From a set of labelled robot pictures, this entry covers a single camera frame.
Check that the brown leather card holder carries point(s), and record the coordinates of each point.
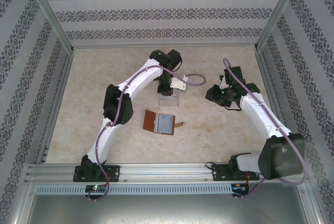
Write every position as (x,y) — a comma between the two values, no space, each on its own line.
(149,119)

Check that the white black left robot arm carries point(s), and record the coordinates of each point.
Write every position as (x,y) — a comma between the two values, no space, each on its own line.
(138,77)

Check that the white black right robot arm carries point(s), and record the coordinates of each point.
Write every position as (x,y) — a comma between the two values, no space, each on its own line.
(263,119)

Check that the clear acrylic box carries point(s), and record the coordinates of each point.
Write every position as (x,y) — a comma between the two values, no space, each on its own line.
(169,100)

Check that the right controller circuit board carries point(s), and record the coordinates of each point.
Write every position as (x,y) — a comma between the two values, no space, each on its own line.
(240,187)

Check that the controller circuit board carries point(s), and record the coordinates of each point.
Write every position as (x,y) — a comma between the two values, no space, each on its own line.
(240,187)
(96,188)

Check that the left controller circuit board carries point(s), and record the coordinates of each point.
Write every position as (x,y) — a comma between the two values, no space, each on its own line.
(96,188)

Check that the grey metal sheet panel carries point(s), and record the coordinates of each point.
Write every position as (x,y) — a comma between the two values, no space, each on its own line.
(167,209)

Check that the aluminium table side rail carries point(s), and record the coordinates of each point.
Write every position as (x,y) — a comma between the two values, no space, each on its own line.
(56,104)
(275,104)

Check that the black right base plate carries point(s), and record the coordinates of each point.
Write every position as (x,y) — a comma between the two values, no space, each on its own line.
(219,173)

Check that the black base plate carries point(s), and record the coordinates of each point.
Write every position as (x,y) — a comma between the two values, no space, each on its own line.
(219,173)
(113,173)

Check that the aluminium mounting rail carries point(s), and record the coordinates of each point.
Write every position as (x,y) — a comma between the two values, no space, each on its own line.
(167,173)

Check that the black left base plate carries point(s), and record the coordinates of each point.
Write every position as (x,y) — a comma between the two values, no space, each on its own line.
(113,173)

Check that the aluminium frame post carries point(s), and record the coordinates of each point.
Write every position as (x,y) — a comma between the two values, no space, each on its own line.
(279,12)
(49,15)

